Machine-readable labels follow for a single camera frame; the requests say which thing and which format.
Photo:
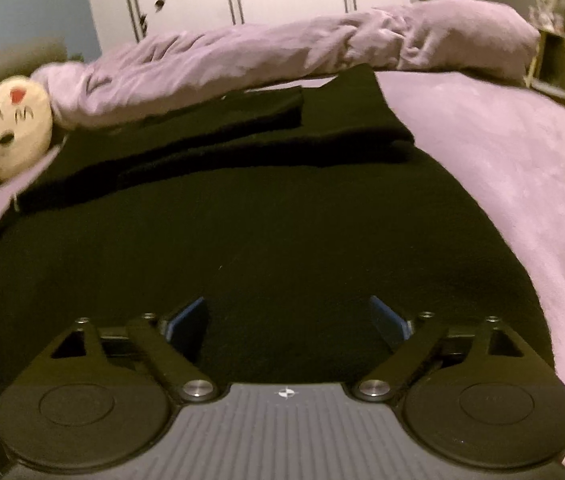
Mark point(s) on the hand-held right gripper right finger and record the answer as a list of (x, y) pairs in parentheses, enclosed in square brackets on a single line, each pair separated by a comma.
[(387, 321)]

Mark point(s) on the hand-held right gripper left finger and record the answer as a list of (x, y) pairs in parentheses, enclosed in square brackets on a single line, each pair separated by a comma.
[(188, 321)]

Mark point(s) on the black knitted sweater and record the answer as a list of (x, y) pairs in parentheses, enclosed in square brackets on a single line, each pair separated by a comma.
[(282, 230)]

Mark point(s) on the cream plush toy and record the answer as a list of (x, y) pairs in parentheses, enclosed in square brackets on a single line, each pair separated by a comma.
[(12, 125)]

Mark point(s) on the purple rolled duvet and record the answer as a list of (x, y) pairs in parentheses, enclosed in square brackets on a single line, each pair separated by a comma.
[(262, 55)]

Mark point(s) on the gold-legged side table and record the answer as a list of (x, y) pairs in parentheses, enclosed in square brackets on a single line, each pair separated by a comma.
[(555, 60)]

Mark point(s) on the pale flower bouquet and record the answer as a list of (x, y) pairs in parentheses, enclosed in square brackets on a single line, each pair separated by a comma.
[(546, 2)]

